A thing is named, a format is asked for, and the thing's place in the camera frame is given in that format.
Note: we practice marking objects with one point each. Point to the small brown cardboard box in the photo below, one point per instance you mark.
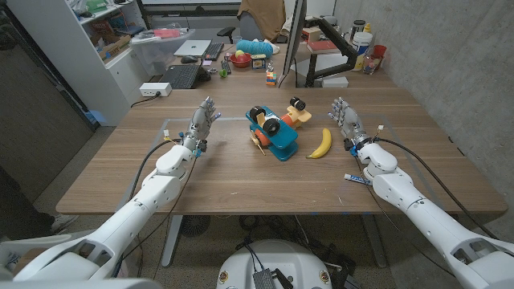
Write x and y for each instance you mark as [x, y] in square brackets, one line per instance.
[311, 34]

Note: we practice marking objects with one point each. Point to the person in dark clothes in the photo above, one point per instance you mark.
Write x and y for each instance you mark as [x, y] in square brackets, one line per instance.
[16, 208]

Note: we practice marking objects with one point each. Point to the red book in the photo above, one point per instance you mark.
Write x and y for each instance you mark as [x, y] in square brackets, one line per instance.
[322, 46]

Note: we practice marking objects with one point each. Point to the flat white box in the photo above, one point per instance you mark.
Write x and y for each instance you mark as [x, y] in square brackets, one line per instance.
[334, 82]

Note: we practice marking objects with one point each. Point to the grey table leg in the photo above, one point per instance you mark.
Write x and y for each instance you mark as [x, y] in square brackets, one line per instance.
[375, 241]
[172, 241]

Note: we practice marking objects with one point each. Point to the clear jar with items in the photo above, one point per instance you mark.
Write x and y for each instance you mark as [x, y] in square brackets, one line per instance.
[371, 65]

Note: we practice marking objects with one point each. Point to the small black keyboard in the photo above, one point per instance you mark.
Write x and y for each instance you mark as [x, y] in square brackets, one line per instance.
[213, 51]

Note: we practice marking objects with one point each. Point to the yellow bottle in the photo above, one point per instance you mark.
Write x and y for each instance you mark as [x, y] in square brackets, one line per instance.
[367, 28]

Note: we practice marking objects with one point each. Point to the red bowl with fruit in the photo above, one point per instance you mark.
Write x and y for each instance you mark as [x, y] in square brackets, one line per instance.
[241, 62]

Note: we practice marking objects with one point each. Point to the white plastic tub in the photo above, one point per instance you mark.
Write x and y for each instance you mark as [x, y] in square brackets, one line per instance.
[361, 48]

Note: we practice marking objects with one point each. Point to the cardboard box on shelf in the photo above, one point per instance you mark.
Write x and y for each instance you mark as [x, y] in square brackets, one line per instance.
[114, 47]

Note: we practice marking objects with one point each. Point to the teal orange toy airplane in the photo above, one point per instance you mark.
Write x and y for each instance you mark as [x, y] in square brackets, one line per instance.
[277, 136]

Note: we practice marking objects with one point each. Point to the black remote control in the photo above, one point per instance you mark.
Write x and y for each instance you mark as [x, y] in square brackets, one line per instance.
[225, 66]

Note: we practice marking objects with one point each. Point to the white shelf cabinet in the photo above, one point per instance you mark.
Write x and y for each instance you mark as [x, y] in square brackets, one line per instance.
[80, 60]

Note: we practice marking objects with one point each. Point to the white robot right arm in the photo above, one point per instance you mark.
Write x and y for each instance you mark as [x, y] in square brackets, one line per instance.
[421, 212]

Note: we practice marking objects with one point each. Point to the black computer monitor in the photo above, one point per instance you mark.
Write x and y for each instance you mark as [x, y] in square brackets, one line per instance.
[295, 36]

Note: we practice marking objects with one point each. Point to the teal yarn ball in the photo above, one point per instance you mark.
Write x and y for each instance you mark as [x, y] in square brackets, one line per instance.
[255, 48]

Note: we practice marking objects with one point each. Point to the yellow toy banana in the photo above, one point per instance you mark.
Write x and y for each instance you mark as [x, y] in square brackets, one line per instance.
[324, 144]

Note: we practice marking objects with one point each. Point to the large black keyboard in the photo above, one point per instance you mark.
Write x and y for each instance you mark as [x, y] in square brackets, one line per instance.
[181, 76]

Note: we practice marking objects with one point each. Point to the brown jacket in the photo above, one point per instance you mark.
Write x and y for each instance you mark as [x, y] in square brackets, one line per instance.
[263, 16]

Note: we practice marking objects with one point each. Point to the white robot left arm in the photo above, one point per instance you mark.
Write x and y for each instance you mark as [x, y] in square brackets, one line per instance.
[132, 212]

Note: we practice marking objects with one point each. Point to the black round fan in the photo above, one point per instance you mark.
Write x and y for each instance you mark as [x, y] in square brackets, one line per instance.
[195, 225]

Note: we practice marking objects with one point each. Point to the black office chair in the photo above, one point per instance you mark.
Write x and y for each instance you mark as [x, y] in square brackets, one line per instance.
[227, 32]

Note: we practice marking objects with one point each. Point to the red cup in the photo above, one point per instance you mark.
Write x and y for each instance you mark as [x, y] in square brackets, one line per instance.
[379, 51]

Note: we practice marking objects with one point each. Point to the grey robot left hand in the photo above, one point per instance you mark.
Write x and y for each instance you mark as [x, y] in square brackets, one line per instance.
[199, 122]

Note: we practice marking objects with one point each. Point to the clear plastic storage bin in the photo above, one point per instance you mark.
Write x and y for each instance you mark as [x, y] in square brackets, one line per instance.
[160, 52]

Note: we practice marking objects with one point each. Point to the white power strip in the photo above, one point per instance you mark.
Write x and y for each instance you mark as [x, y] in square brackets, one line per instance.
[154, 89]

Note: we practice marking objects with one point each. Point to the colourful puzzle cube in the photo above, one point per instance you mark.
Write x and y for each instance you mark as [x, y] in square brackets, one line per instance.
[271, 78]

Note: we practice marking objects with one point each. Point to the dark lidded bottle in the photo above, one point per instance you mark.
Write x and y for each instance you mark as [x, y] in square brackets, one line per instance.
[357, 29]

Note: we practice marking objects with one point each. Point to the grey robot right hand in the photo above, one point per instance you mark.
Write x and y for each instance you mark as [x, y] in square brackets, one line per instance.
[350, 120]

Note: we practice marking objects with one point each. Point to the small printed box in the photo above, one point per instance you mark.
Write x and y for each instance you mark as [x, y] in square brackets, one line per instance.
[259, 62]

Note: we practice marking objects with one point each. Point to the blue white marker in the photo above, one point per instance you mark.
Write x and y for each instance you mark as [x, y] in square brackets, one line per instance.
[355, 179]

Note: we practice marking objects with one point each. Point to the silver laptop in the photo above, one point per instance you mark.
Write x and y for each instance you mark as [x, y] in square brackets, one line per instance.
[192, 48]

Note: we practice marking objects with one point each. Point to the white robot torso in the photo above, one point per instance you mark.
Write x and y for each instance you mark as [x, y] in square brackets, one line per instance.
[277, 261]

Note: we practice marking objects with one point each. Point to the black computer mouse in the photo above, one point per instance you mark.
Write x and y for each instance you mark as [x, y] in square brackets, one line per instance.
[189, 59]

